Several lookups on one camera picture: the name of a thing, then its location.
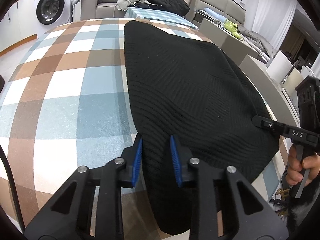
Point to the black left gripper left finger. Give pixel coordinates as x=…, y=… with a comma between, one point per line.
x=88, y=204

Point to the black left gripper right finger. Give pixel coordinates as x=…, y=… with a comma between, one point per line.
x=226, y=205

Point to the black knit sweater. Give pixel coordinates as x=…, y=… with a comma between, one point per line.
x=192, y=89

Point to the person's right hand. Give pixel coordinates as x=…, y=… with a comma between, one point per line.
x=311, y=163

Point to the checkered brown blue tablecloth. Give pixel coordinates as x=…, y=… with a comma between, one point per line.
x=64, y=104

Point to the lime green cloth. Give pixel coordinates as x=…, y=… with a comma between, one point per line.
x=232, y=28

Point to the teal checkered cloth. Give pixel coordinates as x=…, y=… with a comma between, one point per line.
x=158, y=15

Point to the white front-load washing machine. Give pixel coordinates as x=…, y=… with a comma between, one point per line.
x=44, y=15

